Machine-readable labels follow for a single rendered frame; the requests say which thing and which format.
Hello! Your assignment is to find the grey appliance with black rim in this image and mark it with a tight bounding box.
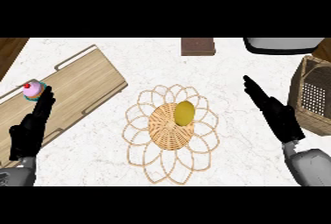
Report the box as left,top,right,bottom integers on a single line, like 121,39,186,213
242,38,326,55

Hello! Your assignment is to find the small brown wooden block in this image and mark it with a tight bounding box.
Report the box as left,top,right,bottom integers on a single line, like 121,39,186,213
180,38,217,57

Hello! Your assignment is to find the brown wicker basket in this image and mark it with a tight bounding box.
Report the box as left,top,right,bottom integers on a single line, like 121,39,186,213
286,54,331,137

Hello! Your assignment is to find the brown wooden panel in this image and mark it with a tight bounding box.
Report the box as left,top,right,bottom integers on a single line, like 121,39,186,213
0,38,30,82

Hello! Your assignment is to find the pink frosted cupcake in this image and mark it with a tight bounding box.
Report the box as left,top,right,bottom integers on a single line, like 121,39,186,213
22,81,47,102

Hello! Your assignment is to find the pale wooden cutting board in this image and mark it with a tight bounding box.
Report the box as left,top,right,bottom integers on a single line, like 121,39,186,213
0,44,129,169

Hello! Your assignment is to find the brown wooden corner piece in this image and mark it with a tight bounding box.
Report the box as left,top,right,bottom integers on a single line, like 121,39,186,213
310,38,331,63

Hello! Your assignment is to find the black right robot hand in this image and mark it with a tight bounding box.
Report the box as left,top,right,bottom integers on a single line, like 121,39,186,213
242,74,305,144

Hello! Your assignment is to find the yellow lemon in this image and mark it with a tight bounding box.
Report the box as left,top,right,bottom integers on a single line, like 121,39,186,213
172,100,196,127

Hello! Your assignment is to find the woven flower-shaped wicker placemat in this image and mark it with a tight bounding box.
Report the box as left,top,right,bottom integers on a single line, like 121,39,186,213
121,83,221,186

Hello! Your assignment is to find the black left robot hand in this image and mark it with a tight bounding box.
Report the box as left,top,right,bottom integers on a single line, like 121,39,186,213
7,85,57,162

